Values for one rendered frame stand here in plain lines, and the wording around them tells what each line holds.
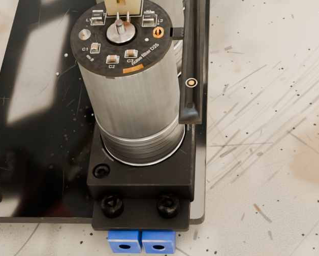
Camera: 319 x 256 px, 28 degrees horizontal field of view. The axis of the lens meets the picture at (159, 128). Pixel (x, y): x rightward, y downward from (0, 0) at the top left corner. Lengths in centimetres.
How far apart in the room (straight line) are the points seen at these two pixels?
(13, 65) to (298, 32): 10
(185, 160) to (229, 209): 2
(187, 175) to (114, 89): 4
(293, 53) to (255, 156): 5
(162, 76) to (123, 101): 1
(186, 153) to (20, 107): 6
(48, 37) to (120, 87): 8
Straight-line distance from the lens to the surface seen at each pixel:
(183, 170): 18
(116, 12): 16
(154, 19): 16
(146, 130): 17
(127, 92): 15
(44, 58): 23
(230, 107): 22
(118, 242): 18
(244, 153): 21
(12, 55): 23
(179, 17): 18
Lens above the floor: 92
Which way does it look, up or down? 55 degrees down
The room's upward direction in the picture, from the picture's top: 11 degrees counter-clockwise
